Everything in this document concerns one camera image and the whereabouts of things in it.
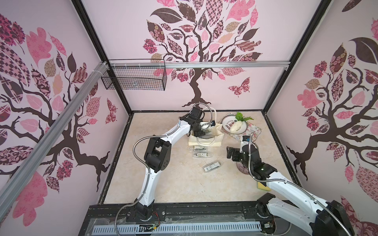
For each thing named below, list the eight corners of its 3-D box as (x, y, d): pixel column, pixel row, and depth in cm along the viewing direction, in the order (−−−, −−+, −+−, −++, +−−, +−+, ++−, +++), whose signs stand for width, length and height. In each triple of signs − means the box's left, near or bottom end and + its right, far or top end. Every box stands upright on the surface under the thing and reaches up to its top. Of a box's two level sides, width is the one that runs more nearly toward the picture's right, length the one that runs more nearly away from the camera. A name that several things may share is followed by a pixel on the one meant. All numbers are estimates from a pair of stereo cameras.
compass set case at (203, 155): (193, 157, 96) (193, 156, 94) (193, 153, 98) (193, 152, 96) (212, 157, 96) (212, 156, 94) (212, 153, 98) (212, 152, 96)
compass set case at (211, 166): (203, 173, 89) (203, 171, 88) (200, 167, 92) (201, 166, 90) (222, 166, 92) (222, 164, 90) (219, 161, 94) (220, 159, 93)
